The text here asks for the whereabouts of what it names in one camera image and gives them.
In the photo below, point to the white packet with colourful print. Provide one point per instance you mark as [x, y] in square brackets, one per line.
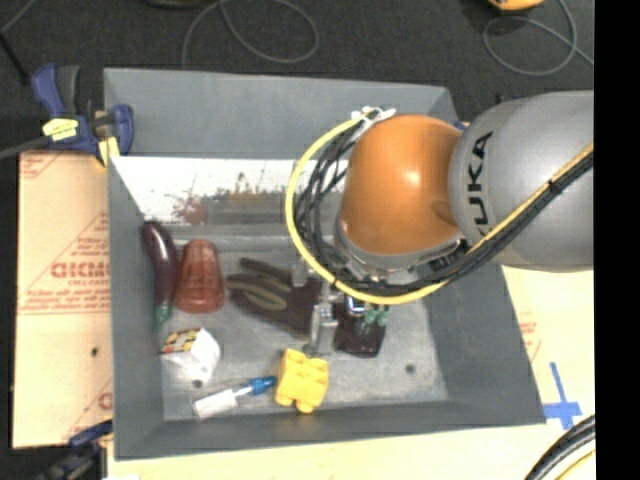
[197, 355]

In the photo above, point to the white tube with blue cap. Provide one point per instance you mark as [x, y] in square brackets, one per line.
[217, 402]

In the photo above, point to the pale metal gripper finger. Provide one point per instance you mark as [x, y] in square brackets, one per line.
[300, 274]
[322, 335]

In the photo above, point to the dark brown glove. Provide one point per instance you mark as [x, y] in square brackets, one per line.
[287, 304]

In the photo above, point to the grey metal bin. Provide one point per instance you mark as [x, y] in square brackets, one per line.
[260, 113]

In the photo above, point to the red-brown translucent cup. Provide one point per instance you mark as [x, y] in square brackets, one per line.
[199, 278]

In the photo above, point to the purple toy eggplant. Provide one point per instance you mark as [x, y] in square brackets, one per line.
[162, 258]

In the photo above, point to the yellow toy brick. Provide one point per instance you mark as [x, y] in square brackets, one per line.
[302, 380]

